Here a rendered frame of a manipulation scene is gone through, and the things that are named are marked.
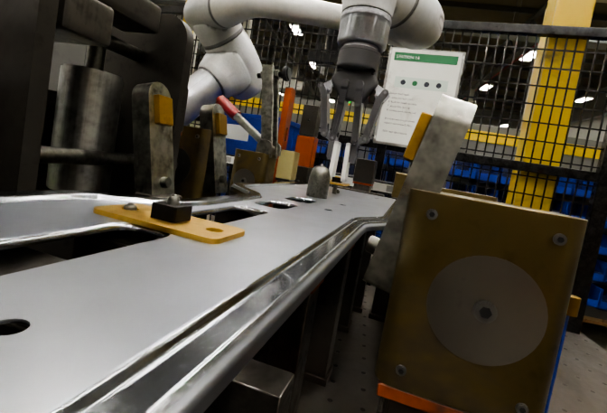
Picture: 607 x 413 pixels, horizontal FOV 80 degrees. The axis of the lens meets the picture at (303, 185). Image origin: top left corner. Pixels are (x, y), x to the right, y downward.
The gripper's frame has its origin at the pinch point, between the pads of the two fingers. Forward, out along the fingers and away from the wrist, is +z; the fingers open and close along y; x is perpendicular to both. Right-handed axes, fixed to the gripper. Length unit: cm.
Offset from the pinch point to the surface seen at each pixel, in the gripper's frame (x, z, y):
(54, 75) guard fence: -142, -30, 255
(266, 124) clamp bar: 2.6, -4.5, 14.7
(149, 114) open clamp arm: 35.2, -1.0, 13.1
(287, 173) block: -5.4, 4.1, 11.6
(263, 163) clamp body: 3.5, 2.7, 13.6
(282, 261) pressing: 49, 6, -8
